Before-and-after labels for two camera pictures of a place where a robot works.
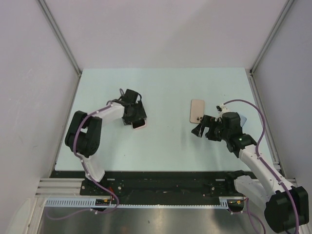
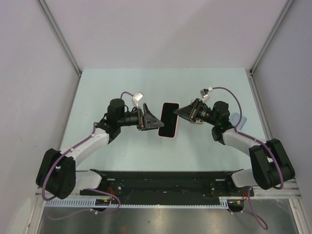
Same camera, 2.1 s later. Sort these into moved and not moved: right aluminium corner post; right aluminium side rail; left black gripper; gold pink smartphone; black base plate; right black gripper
Moved: right black gripper; left black gripper
Not moved: gold pink smartphone; right aluminium side rail; right aluminium corner post; black base plate
